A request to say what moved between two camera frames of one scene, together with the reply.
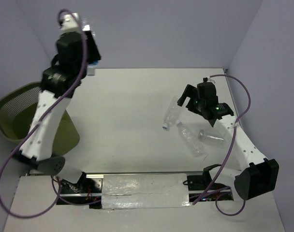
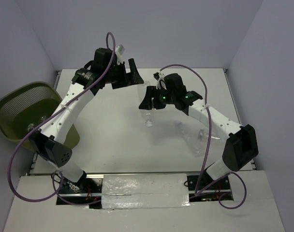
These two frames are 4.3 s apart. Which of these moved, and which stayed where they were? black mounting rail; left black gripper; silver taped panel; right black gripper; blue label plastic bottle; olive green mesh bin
Moved: blue label plastic bottle; left black gripper; right black gripper
Stayed: silver taped panel; olive green mesh bin; black mounting rail
